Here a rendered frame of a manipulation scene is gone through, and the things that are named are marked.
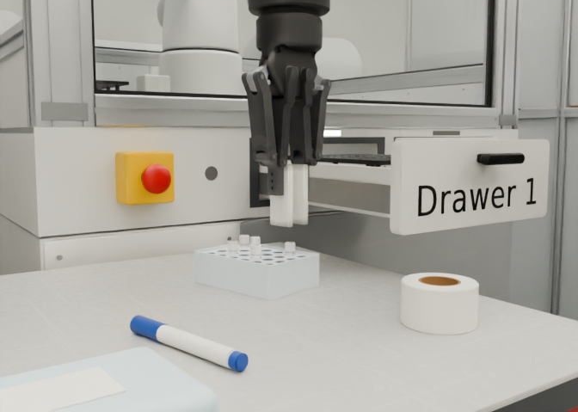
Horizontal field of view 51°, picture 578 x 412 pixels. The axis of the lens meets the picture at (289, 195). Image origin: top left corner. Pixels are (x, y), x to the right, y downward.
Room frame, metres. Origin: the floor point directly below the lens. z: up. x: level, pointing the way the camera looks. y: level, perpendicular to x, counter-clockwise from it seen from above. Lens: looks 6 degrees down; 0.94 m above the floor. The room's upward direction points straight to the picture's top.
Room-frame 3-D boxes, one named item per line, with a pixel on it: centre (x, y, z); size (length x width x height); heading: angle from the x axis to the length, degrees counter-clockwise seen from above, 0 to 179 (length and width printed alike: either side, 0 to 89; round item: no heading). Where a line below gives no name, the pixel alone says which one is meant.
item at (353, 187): (0.96, -0.13, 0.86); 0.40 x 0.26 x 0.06; 34
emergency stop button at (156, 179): (0.82, 0.18, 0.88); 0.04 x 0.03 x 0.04; 124
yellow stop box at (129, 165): (0.85, 0.20, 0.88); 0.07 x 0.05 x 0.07; 124
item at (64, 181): (1.47, 0.18, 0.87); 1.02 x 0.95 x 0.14; 124
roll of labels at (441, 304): (0.56, -0.14, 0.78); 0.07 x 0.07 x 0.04
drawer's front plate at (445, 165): (0.79, -0.24, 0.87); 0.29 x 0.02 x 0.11; 124
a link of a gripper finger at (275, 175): (0.68, 0.02, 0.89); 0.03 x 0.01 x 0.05; 139
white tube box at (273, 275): (0.70, 0.04, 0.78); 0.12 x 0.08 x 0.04; 49
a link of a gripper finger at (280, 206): (0.70, 0.01, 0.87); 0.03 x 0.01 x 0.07; 49
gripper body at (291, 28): (0.71, 0.00, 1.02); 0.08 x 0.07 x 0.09; 139
